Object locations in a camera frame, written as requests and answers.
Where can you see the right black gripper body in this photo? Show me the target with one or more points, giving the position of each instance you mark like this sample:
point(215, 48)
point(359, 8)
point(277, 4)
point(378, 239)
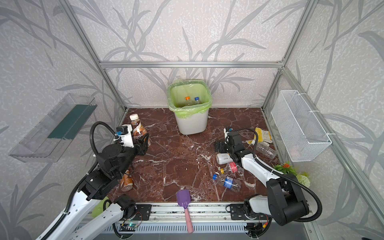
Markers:
point(227, 144)

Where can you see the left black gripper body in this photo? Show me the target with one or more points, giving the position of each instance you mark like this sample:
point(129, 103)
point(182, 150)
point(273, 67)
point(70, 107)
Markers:
point(141, 142)

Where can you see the brown tea bottle white cap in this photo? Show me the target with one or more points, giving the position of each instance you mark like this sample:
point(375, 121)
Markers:
point(138, 129)

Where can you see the crushed blue label bottle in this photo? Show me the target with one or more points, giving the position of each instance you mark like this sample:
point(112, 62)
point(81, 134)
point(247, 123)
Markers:
point(227, 182)

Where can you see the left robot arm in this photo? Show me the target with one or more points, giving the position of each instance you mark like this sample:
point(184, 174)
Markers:
point(110, 167)

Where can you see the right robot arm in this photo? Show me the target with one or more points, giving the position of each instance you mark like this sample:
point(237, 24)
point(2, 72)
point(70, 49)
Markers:
point(286, 200)

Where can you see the white trash bin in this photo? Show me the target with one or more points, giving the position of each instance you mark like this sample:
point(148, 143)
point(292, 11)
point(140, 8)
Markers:
point(195, 124)

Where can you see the green bin liner bag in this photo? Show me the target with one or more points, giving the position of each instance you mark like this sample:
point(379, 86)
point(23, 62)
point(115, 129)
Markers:
point(177, 92)

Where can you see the white yellow label bottle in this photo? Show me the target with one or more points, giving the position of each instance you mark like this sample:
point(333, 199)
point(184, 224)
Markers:
point(223, 158)

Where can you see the pink label yellow cap bottle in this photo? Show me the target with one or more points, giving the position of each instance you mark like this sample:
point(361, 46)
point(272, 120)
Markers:
point(232, 169)

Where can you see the brown coffee bottle lying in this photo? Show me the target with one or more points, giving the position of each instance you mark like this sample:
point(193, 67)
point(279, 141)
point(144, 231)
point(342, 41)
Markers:
point(126, 183)

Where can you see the yellow snack wrapper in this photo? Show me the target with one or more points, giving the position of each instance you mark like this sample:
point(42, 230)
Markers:
point(263, 136)

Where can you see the clear bottle near wrapper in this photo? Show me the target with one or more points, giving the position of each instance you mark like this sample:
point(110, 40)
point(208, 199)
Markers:
point(262, 148)

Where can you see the purple pink silicone spatula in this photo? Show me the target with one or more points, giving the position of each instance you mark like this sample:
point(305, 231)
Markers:
point(183, 199)

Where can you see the artificial flower pot plant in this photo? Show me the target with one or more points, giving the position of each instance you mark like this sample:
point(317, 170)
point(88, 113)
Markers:
point(287, 168)

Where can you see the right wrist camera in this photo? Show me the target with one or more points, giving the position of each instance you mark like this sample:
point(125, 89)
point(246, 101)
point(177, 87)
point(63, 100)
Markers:
point(227, 130)

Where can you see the green wooden-handled spatula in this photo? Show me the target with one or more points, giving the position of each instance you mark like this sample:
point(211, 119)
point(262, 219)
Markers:
point(98, 209)

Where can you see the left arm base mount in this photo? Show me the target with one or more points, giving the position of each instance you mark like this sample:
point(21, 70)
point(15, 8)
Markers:
point(140, 212)

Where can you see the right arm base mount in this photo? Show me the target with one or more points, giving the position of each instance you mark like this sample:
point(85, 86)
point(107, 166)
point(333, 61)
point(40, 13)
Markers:
point(238, 211)

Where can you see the white wire mesh basket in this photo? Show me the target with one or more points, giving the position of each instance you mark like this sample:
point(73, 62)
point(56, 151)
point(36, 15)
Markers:
point(301, 132)

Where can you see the aluminium front rail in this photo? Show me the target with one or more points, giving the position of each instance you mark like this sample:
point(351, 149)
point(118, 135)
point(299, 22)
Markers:
point(200, 212)

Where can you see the clear acrylic wall shelf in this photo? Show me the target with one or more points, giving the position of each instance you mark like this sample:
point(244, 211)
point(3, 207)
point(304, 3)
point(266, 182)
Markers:
point(49, 139)

